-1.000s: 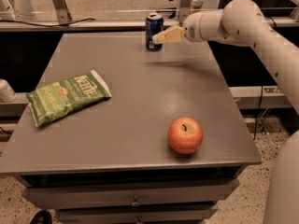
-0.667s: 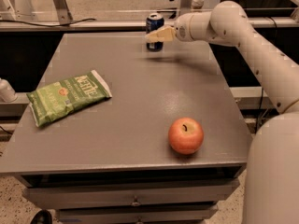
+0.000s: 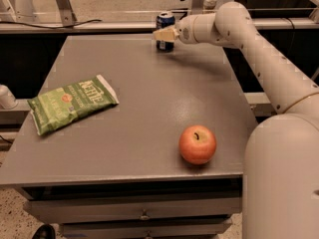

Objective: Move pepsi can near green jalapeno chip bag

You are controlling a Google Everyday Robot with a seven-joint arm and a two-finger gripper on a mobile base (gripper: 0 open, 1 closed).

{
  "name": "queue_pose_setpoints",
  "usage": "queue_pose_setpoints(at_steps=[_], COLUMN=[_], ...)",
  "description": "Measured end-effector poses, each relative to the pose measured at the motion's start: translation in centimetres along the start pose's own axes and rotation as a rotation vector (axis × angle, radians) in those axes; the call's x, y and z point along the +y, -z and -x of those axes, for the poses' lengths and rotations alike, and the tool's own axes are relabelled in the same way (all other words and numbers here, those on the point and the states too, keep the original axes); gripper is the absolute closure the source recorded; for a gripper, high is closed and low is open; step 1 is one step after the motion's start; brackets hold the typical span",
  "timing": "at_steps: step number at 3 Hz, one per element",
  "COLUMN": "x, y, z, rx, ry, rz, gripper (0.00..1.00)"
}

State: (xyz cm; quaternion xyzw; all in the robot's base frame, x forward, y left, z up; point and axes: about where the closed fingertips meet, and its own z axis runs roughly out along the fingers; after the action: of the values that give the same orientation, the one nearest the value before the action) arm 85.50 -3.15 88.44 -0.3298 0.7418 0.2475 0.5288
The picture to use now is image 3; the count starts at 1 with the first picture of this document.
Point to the red apple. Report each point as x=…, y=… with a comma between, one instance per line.
x=197, y=144

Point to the grey drawer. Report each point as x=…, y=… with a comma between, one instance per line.
x=145, y=207
x=147, y=229

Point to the blue pepsi can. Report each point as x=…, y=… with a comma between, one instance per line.
x=165, y=19

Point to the lower grey drawer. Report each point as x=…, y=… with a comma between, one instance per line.
x=147, y=229

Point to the grey cabinet with drawers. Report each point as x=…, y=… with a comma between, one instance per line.
x=132, y=148

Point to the black object bottom left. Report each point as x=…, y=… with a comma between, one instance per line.
x=45, y=231

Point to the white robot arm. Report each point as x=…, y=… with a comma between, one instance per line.
x=280, y=185

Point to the metal bracket post left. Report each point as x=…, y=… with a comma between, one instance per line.
x=67, y=14

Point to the white cylinder at left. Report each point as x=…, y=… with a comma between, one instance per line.
x=7, y=99

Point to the upper grey drawer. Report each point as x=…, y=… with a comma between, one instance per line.
x=145, y=207

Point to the green jalapeno chip bag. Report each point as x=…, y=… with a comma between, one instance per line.
x=62, y=106

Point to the metal railing bar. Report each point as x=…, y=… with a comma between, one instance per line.
x=96, y=26

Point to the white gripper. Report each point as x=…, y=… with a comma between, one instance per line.
x=184, y=31

